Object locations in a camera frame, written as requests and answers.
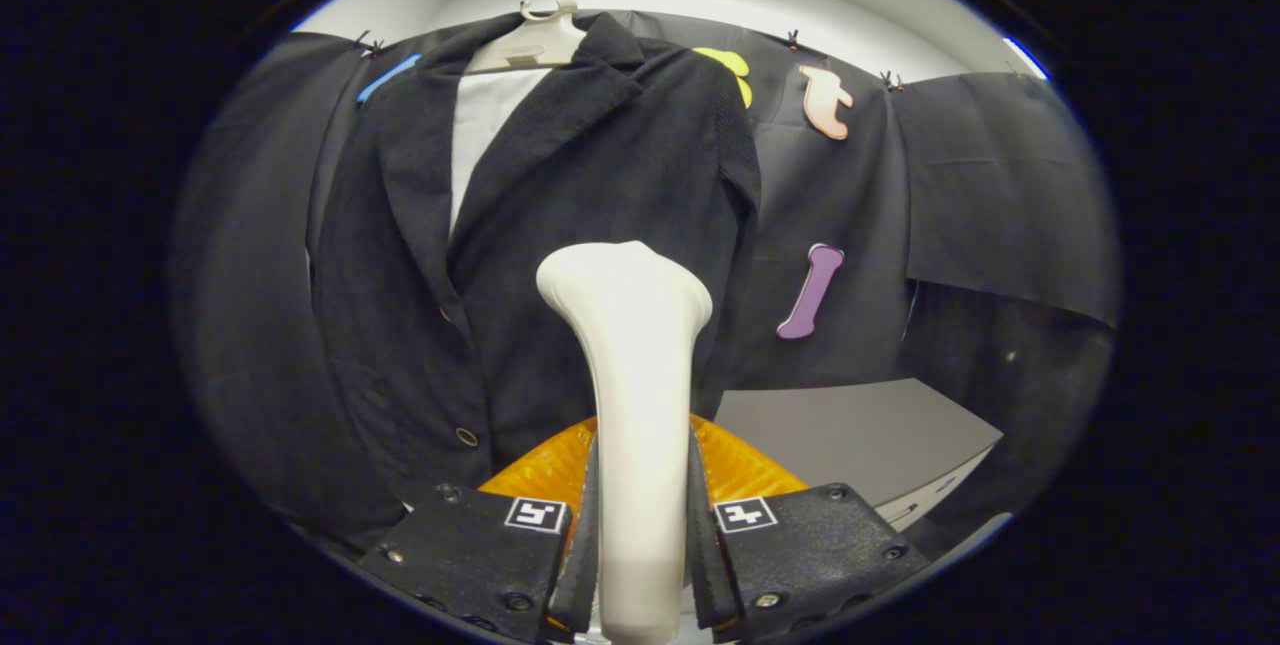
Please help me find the white shirt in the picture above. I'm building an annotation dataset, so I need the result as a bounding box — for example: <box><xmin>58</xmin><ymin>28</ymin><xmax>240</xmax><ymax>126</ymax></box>
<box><xmin>450</xmin><ymin>68</ymin><xmax>553</xmax><ymax>236</ymax></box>

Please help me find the black backdrop cloth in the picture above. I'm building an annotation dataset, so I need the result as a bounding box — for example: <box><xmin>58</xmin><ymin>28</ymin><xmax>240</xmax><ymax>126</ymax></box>
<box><xmin>170</xmin><ymin>10</ymin><xmax>1119</xmax><ymax>556</ymax></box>

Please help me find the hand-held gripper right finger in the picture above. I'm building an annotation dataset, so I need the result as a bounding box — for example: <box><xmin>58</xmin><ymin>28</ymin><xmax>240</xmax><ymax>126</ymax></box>
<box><xmin>688</xmin><ymin>415</ymin><xmax>931</xmax><ymax>644</ymax></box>

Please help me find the grey cabinet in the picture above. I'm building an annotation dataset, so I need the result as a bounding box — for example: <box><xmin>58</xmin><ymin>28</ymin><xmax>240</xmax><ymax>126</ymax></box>
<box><xmin>712</xmin><ymin>377</ymin><xmax>1004</xmax><ymax>533</ymax></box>

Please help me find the white garment steamer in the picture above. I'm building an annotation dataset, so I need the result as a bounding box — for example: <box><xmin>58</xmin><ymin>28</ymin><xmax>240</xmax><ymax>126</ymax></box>
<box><xmin>536</xmin><ymin>241</ymin><xmax>714</xmax><ymax>644</ymax></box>

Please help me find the white clothes hanger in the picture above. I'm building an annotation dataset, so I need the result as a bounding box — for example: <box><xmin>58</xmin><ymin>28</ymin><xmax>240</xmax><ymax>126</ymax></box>
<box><xmin>465</xmin><ymin>0</ymin><xmax>589</xmax><ymax>76</ymax></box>

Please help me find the black blazer jacket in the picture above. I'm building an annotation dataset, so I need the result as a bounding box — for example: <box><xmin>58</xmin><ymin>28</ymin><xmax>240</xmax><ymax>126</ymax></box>
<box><xmin>305</xmin><ymin>10</ymin><xmax>763</xmax><ymax>536</ymax></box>

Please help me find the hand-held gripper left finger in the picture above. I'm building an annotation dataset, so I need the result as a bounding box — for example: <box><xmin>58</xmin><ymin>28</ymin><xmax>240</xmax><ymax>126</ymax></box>
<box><xmin>358</xmin><ymin>415</ymin><xmax>601</xmax><ymax>644</ymax></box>

